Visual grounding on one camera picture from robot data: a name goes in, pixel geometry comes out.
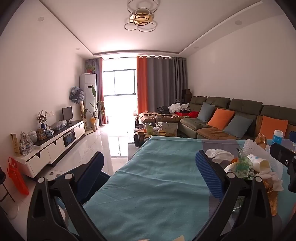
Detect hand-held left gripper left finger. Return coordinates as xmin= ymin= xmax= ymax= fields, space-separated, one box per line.
xmin=26 ymin=151 xmax=111 ymax=241

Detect group of food jars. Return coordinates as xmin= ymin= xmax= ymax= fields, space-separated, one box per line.
xmin=137 ymin=122 xmax=178 ymax=142

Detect orange and grey curtain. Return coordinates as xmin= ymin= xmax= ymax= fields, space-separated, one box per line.
xmin=136 ymin=56 xmax=188 ymax=114

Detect standing fan with cover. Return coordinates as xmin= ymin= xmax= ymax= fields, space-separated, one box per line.
xmin=69 ymin=86 xmax=89 ymax=135

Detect brown cardboard boxes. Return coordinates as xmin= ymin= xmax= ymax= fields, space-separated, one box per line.
xmin=182 ymin=89 xmax=193 ymax=103

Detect black coffee table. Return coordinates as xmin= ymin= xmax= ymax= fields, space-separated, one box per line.
xmin=133 ymin=115 xmax=178 ymax=149

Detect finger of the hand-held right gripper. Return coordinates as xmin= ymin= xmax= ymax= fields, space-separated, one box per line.
xmin=282 ymin=138 xmax=296 ymax=153
xmin=269 ymin=142 xmax=296 ymax=168

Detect black stool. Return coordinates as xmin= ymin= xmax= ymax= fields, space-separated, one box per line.
xmin=0 ymin=170 xmax=19 ymax=219

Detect green sofa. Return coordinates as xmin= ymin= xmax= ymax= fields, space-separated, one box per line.
xmin=139 ymin=96 xmax=296 ymax=142

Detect white foam fruit net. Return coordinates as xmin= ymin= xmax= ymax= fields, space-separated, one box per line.
xmin=243 ymin=138 xmax=266 ymax=155

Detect window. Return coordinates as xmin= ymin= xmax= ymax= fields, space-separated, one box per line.
xmin=102 ymin=69 xmax=136 ymax=96

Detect white bathroom scale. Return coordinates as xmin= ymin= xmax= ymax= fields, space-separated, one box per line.
xmin=43 ymin=169 xmax=63 ymax=182

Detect tall plant in yellow pot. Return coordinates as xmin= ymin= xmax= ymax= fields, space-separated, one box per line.
xmin=84 ymin=85 xmax=105 ymax=130

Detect clear plastic bag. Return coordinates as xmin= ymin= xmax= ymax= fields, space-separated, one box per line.
xmin=53 ymin=120 xmax=67 ymax=131

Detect white standing air conditioner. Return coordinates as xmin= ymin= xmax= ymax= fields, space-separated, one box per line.
xmin=80 ymin=73 xmax=97 ymax=130

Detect grey and red curtain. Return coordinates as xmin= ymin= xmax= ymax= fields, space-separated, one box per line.
xmin=86 ymin=57 xmax=107 ymax=126

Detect blue-grey cushion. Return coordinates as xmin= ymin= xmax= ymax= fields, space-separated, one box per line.
xmin=197 ymin=102 xmax=215 ymax=123
xmin=223 ymin=115 xmax=253 ymax=139

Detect orange cushion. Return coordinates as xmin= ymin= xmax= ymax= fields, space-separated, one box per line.
xmin=207 ymin=108 xmax=235 ymax=130
xmin=259 ymin=115 xmax=289 ymax=139

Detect black monitor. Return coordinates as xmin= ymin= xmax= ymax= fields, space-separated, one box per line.
xmin=62 ymin=106 xmax=74 ymax=124

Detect white blue-print paper cup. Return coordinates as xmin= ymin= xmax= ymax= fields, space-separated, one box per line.
xmin=247 ymin=154 xmax=270 ymax=173

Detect yellow gift box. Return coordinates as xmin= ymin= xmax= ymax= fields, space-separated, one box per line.
xmin=10 ymin=134 xmax=22 ymax=156

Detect blue vase with branches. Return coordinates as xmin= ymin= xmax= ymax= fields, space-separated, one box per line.
xmin=36 ymin=110 xmax=48 ymax=129

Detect orange plastic bag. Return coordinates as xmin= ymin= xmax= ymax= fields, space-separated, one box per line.
xmin=7 ymin=157 xmax=29 ymax=195

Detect white tissue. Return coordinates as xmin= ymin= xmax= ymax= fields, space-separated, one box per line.
xmin=205 ymin=149 xmax=234 ymax=164
xmin=254 ymin=170 xmax=284 ymax=192

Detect teal printed blanket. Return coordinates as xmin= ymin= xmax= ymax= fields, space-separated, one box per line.
xmin=69 ymin=136 xmax=296 ymax=241

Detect wrapped ship model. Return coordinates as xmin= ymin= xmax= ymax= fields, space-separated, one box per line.
xmin=18 ymin=132 xmax=35 ymax=155

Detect ring ceiling lamp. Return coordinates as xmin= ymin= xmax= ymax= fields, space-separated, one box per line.
xmin=124 ymin=0 xmax=158 ymax=32

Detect blue white drink cup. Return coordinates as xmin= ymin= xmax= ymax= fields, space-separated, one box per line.
xmin=272 ymin=130 xmax=284 ymax=145

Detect pile of white clothes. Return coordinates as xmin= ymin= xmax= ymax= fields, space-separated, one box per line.
xmin=168 ymin=103 xmax=190 ymax=114

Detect white TV cabinet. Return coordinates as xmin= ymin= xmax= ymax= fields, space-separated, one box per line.
xmin=13 ymin=119 xmax=86 ymax=178

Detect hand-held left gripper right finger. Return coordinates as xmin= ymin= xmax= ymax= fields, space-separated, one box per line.
xmin=195 ymin=150 xmax=273 ymax=241

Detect brown picture frame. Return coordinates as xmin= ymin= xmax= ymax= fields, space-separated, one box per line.
xmin=36 ymin=128 xmax=47 ymax=141

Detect crushed clear plastic bottle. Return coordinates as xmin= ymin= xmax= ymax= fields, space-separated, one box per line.
xmin=235 ymin=151 xmax=255 ymax=180

